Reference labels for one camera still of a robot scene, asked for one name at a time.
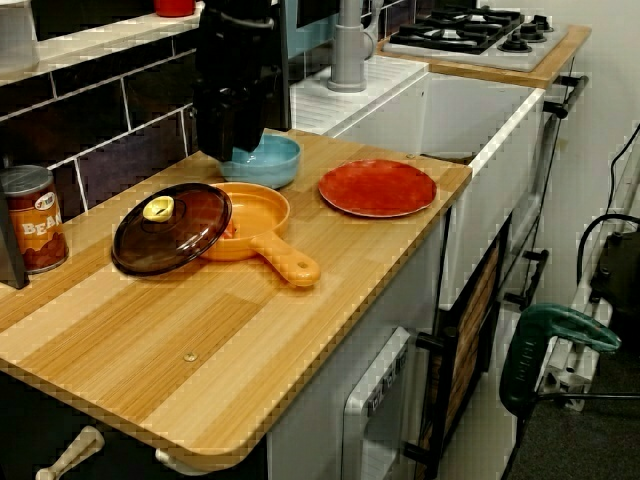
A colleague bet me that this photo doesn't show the orange toy frying pan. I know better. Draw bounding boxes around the orange toy frying pan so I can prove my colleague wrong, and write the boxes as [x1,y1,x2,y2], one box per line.
[197,181,322,290]

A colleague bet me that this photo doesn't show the black cable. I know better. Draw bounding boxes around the black cable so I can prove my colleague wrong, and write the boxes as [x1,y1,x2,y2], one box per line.
[575,211,640,302]

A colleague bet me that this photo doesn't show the aluminium frame rail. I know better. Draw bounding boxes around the aluminium frame rail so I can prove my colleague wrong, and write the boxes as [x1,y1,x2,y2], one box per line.
[533,164,640,412]

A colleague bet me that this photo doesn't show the red sauce bottle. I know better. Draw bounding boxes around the red sauce bottle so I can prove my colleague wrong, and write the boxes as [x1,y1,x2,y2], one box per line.
[153,0,196,19]

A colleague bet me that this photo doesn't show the toy gas stove top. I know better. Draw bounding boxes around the toy gas stove top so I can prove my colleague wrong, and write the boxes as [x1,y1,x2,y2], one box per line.
[381,3,572,72]

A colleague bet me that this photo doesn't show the white kitchen shelf ledge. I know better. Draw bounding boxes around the white kitchen shelf ledge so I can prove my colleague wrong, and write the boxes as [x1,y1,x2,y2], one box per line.
[0,11,201,87]

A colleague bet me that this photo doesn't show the cream toy handle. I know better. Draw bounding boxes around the cream toy handle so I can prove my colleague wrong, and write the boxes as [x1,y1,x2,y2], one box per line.
[34,425,105,480]

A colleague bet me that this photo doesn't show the black power box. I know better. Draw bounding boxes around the black power box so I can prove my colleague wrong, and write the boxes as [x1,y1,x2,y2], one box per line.
[588,228,640,352]

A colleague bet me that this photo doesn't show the white kitchen cabinet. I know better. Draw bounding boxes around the white kitchen cabinet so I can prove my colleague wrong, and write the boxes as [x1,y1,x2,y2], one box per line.
[264,214,521,480]

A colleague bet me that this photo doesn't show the grey toy faucet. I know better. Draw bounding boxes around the grey toy faucet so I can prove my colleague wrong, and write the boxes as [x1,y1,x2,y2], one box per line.
[326,0,387,94]

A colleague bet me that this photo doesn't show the black framed wooden door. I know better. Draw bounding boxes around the black framed wooden door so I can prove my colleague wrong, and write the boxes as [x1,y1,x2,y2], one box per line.
[403,213,514,467]

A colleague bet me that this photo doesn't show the white dispenser panel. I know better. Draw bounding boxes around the white dispenser panel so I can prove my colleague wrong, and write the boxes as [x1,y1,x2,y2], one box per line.
[341,326,413,480]

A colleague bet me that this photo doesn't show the black towel bar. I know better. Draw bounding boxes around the black towel bar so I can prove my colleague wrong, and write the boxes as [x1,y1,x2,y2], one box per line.
[503,73,592,307]

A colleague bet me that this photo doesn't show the red orange plate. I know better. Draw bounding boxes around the red orange plate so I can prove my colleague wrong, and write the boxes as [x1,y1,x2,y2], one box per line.
[317,158,439,219]

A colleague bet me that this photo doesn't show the white toy sink unit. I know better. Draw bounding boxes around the white toy sink unit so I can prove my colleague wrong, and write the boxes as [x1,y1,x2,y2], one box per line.
[288,53,547,312]

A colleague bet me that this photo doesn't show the light blue bowl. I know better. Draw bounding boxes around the light blue bowl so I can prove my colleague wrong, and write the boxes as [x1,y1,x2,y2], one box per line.
[218,133,303,191]

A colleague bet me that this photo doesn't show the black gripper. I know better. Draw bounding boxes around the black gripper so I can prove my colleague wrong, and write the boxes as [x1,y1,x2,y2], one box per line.
[191,69,282,163]

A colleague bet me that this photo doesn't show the brown glass lid yellow knob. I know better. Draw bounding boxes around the brown glass lid yellow knob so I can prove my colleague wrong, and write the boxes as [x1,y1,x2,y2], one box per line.
[109,181,235,277]

